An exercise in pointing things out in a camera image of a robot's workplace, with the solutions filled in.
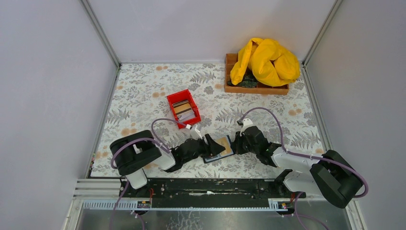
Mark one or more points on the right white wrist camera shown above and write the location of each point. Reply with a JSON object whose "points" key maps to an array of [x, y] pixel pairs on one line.
{"points": [[245, 124]]}

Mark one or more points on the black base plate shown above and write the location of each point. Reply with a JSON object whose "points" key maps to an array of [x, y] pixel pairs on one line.
{"points": [[210, 193]]}

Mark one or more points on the floral table mat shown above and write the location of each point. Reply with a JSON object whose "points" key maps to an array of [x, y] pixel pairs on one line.
{"points": [[140, 102]]}

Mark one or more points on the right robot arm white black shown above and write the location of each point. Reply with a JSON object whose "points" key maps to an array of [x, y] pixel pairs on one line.
{"points": [[327, 175]]}

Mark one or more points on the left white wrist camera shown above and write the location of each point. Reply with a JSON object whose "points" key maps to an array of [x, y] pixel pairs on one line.
{"points": [[195, 132]]}

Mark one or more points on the yellow cloth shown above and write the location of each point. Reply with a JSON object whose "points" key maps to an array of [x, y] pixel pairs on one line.
{"points": [[270, 63]]}

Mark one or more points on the black card holder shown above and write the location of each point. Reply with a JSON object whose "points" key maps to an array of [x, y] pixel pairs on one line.
{"points": [[222, 148]]}

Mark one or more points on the red plastic bin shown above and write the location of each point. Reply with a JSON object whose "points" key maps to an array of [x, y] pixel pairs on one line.
{"points": [[180, 96]]}

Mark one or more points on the dark green object in tray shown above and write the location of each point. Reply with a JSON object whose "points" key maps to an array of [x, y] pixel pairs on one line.
{"points": [[248, 81]]}

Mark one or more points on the wooden tray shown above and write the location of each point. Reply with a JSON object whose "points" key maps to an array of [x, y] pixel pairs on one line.
{"points": [[230, 61]]}

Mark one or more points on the gold VIP card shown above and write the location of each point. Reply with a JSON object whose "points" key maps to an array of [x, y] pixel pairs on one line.
{"points": [[226, 143]]}

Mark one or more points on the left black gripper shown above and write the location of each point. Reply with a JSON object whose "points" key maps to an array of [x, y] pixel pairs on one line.
{"points": [[204, 145]]}

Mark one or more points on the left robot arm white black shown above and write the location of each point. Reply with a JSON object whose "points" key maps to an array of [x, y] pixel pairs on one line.
{"points": [[132, 153]]}

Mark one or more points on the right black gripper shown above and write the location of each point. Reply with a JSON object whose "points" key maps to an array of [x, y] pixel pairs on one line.
{"points": [[237, 143]]}

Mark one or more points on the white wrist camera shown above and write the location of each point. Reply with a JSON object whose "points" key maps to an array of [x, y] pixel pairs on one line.
{"points": [[195, 132], [245, 124]]}

